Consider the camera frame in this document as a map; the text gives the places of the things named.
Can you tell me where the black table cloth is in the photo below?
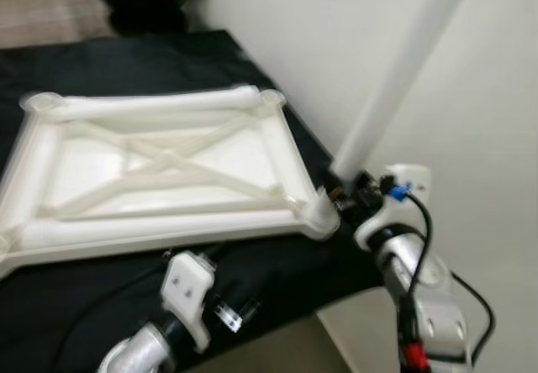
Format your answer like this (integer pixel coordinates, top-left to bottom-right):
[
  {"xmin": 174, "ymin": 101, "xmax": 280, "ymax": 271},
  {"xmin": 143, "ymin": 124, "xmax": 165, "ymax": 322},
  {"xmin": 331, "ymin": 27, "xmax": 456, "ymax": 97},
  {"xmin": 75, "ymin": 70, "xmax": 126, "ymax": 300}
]
[{"xmin": 0, "ymin": 29, "xmax": 389, "ymax": 373}]

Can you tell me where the white plastic table top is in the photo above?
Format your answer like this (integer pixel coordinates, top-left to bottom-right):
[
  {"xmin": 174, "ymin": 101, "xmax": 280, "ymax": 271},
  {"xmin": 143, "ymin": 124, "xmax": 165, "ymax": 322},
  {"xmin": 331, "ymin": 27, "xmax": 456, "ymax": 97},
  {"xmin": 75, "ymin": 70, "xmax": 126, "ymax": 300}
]
[{"xmin": 0, "ymin": 87, "xmax": 342, "ymax": 278}]

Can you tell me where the black round tub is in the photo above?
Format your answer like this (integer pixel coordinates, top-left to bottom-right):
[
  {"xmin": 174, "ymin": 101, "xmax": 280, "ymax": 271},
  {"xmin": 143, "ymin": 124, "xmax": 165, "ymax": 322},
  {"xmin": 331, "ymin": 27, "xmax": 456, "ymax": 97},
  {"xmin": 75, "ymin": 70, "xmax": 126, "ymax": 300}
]
[{"xmin": 88, "ymin": 0, "xmax": 208, "ymax": 34}]

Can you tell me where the beige cloth cover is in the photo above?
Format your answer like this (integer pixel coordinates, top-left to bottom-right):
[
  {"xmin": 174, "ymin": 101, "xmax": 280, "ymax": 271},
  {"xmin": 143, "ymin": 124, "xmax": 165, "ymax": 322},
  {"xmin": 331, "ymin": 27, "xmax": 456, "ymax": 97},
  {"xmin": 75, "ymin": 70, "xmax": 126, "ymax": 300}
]
[{"xmin": 0, "ymin": 0, "xmax": 115, "ymax": 51}]

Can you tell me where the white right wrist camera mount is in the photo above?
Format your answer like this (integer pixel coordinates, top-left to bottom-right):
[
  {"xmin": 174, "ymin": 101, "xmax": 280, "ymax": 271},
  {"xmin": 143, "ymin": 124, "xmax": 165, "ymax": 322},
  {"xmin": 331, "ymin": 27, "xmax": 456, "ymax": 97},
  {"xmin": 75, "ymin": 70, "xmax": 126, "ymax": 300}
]
[{"xmin": 353, "ymin": 165, "xmax": 432, "ymax": 253}]

